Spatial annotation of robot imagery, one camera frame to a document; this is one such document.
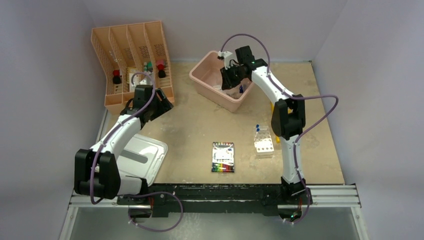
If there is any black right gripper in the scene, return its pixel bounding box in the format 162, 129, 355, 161
220, 63, 248, 91

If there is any pink plastic bin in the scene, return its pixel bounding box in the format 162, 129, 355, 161
189, 50, 255, 113

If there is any white plastic lid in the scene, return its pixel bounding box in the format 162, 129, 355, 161
117, 134, 168, 186

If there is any white sachet packet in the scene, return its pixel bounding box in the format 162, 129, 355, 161
213, 85, 223, 93

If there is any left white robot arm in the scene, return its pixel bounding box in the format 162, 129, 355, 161
73, 85, 173, 205

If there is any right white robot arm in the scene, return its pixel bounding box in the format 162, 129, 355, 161
218, 46, 306, 204

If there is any clear ruler set packet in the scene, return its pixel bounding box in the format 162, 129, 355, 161
141, 72, 156, 86

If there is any white card box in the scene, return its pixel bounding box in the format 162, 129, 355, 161
127, 67, 140, 92

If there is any green grey eraser block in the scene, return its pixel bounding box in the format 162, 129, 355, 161
147, 61, 153, 72

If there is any green white glue stick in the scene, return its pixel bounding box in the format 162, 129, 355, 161
143, 62, 148, 73

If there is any red black stamp right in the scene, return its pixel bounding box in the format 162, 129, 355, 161
156, 59, 167, 79

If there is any red black stamp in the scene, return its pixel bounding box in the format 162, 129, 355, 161
112, 69, 122, 85
156, 59, 167, 79

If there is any red black stamp left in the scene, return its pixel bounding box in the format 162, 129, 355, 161
112, 69, 122, 85

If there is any peach plastic desk organizer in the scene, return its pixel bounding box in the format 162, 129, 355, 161
90, 21, 175, 115

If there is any clear plastic well tray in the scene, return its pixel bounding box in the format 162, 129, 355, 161
253, 127, 275, 156

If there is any yellow test tube rack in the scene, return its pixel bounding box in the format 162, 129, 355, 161
269, 100, 282, 144

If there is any coloured marker pen pack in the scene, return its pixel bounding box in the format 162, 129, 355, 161
211, 141, 235, 173

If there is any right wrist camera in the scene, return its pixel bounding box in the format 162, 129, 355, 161
217, 51, 236, 70

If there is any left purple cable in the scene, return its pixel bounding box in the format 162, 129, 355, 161
89, 72, 184, 233

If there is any purple cable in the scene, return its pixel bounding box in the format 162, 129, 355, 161
89, 72, 184, 233
220, 33, 340, 226

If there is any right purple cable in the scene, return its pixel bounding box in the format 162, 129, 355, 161
220, 33, 340, 226

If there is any black aluminium base frame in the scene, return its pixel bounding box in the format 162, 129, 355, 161
59, 168, 369, 240

